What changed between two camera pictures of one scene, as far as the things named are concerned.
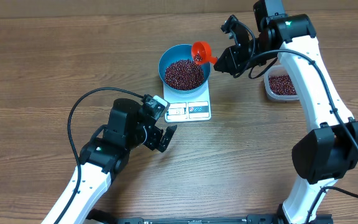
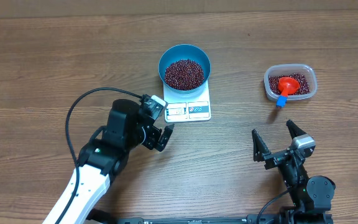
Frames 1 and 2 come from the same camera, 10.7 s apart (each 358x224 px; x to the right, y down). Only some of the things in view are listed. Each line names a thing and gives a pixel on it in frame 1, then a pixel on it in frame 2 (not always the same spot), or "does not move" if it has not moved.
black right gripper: x=238 y=65 → x=260 y=150
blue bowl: x=179 y=73 does not move
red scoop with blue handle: x=204 y=51 → x=287 y=86
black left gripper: x=153 y=141 does not move
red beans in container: x=281 y=85 does not move
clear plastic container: x=278 y=85 does not move
